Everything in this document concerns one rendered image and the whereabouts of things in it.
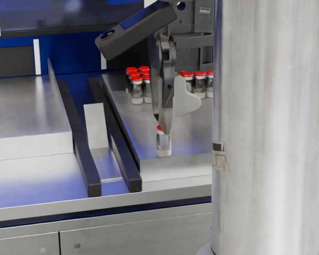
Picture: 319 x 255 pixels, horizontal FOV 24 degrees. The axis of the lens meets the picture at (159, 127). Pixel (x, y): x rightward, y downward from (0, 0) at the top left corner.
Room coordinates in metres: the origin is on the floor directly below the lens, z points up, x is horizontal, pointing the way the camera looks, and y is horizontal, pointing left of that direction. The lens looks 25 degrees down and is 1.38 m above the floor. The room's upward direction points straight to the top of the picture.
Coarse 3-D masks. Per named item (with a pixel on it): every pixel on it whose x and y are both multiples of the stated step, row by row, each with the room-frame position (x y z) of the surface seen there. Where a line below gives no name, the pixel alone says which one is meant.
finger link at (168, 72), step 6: (162, 54) 0.96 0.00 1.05; (162, 60) 0.95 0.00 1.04; (168, 60) 0.94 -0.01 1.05; (162, 66) 0.95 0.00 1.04; (168, 66) 0.94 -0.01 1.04; (162, 72) 0.95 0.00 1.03; (168, 72) 0.94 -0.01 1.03; (174, 72) 0.94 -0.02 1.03; (162, 78) 0.95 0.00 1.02; (168, 78) 0.94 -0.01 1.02; (174, 78) 0.94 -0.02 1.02; (162, 84) 0.95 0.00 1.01; (168, 84) 0.94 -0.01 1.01; (162, 90) 0.95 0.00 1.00; (168, 90) 0.94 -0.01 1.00; (162, 96) 0.95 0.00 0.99; (168, 96) 0.94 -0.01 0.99; (162, 102) 0.95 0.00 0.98; (168, 102) 0.95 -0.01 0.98
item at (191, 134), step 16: (112, 96) 1.13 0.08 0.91; (112, 112) 1.13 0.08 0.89; (128, 112) 1.14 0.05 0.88; (144, 112) 1.14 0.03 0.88; (192, 112) 1.14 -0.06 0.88; (208, 112) 1.14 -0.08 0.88; (128, 128) 1.01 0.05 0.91; (144, 128) 1.08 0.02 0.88; (176, 128) 1.08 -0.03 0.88; (192, 128) 1.08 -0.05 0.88; (208, 128) 1.08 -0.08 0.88; (128, 144) 0.99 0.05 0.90; (144, 144) 1.02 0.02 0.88; (176, 144) 1.02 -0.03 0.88; (192, 144) 1.02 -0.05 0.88; (208, 144) 1.02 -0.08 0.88; (144, 160) 0.90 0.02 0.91; (160, 160) 0.91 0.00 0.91; (176, 160) 0.91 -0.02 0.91; (192, 160) 0.92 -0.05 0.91; (208, 160) 0.92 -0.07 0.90; (144, 176) 0.90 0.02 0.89; (160, 176) 0.91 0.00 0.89; (176, 176) 0.91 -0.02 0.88; (192, 176) 0.92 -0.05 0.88
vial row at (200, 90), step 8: (184, 72) 1.21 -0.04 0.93; (200, 72) 1.21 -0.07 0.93; (208, 72) 1.21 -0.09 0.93; (136, 80) 1.18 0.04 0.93; (144, 80) 1.19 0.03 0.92; (192, 80) 1.20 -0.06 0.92; (200, 80) 1.20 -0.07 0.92; (208, 80) 1.21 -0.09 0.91; (136, 88) 1.18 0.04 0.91; (144, 88) 1.19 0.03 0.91; (192, 88) 1.20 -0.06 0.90; (200, 88) 1.20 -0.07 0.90; (208, 88) 1.21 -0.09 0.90; (136, 96) 1.18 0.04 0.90; (144, 96) 1.19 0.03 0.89; (200, 96) 1.20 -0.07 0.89; (208, 96) 1.21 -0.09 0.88
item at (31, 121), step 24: (48, 72) 1.32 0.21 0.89; (0, 96) 1.21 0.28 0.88; (24, 96) 1.21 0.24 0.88; (48, 96) 1.21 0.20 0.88; (0, 120) 1.11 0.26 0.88; (24, 120) 1.11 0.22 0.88; (48, 120) 1.11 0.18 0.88; (0, 144) 0.97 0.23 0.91; (24, 144) 0.98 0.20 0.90; (48, 144) 0.99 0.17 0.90; (72, 144) 1.00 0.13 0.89
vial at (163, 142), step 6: (162, 132) 0.97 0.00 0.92; (156, 138) 0.98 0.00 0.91; (162, 138) 0.97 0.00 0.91; (168, 138) 0.98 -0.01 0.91; (156, 144) 0.98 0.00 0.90; (162, 144) 0.97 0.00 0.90; (168, 144) 0.98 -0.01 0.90; (156, 150) 0.98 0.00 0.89; (162, 150) 0.97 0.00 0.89; (168, 150) 0.98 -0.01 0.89
